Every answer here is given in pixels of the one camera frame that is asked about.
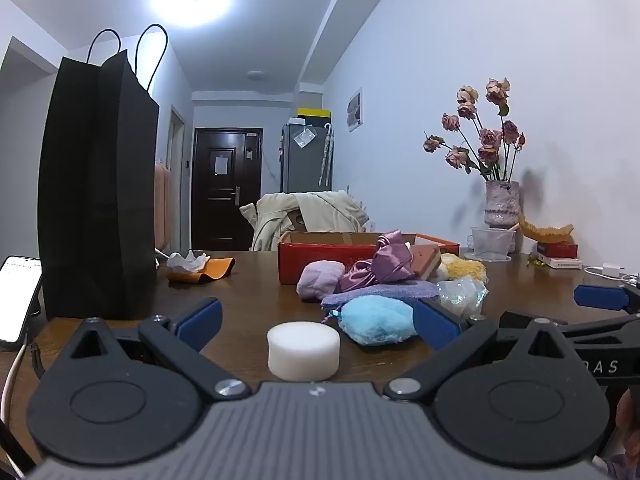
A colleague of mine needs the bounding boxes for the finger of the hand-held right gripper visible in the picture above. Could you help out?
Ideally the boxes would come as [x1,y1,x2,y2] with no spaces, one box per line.
[574,284,640,316]
[499,310,640,342]

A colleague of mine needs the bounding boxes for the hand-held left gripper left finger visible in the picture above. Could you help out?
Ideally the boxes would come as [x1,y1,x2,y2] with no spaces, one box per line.
[69,298,251,402]

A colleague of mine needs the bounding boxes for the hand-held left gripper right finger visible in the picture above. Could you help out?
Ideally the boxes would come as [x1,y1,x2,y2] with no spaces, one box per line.
[384,299,572,403]

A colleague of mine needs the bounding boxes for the clear iridescent plastic bag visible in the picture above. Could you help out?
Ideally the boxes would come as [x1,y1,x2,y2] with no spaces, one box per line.
[436,276,489,318]

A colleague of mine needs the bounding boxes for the blue fluffy puff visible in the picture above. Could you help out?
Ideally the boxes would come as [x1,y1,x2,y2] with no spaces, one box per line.
[337,294,418,346]

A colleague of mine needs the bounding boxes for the yellow fluffy puff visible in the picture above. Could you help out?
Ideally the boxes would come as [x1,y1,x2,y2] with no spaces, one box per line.
[440,254,488,283]

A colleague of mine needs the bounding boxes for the lavender knitted pouch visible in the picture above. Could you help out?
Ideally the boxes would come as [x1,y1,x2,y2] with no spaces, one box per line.
[320,280,441,312]

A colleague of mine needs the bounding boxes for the brown sponge block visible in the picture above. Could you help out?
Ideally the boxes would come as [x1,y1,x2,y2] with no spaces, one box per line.
[410,244,442,281]

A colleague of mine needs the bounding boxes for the white round sponge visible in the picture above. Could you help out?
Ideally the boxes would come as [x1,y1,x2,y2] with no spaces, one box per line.
[267,322,341,381]

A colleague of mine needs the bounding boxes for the red cardboard box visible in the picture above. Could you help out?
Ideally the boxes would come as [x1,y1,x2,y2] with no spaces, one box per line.
[278,231,460,285]

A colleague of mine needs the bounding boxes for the purple fluffy towel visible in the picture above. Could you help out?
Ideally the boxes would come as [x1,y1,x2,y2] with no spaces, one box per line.
[296,260,346,302]

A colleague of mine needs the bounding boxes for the person's right hand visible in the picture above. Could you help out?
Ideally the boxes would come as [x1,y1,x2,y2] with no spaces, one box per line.
[615,389,640,461]

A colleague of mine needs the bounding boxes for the white book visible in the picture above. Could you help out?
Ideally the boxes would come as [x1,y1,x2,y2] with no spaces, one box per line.
[537,255,583,269]

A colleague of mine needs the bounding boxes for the orange cloth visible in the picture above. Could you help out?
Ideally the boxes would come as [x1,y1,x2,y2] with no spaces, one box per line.
[167,257,236,284]

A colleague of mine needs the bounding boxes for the orange translucent plastic tray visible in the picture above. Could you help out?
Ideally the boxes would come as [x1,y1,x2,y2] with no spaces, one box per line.
[517,212,575,245]

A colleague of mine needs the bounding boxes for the clear plastic cup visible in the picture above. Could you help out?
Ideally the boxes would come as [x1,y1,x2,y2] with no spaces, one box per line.
[470,226,516,263]

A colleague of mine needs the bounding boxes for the pink mottled vase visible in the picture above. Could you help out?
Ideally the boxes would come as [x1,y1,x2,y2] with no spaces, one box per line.
[483,180,521,253]

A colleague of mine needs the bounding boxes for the pink suitcase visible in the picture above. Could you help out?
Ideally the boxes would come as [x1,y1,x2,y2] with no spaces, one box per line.
[154,160,174,253]

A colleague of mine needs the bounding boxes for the dark brown door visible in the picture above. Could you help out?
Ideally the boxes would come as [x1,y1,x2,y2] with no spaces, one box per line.
[192,127,263,252]

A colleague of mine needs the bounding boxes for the beige jacket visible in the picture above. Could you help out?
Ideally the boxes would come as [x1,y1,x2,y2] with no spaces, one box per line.
[240,190,371,252]

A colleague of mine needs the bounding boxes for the white door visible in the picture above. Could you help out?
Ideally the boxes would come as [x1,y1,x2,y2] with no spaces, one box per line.
[169,105,186,252]

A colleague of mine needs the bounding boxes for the black paper bag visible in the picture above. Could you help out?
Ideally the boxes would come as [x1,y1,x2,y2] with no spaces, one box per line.
[37,24,169,321]

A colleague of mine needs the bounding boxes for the grey fridge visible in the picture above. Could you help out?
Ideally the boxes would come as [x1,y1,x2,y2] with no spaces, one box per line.
[280,121,333,194]

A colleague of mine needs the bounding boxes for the dried pink roses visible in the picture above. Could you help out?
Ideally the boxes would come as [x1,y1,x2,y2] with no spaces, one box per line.
[423,77,527,182]

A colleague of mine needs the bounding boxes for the smartphone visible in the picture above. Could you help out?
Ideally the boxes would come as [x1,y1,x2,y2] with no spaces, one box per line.
[0,255,45,347]

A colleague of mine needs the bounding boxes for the folded umbrella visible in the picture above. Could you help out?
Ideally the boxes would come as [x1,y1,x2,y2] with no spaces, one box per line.
[318,122,334,191]

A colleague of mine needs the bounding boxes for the white charger cable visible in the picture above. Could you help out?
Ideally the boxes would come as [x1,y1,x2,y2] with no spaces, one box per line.
[582,266,640,286]

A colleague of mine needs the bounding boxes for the wall picture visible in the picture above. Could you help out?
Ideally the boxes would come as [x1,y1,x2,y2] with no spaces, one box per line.
[346,87,363,132]

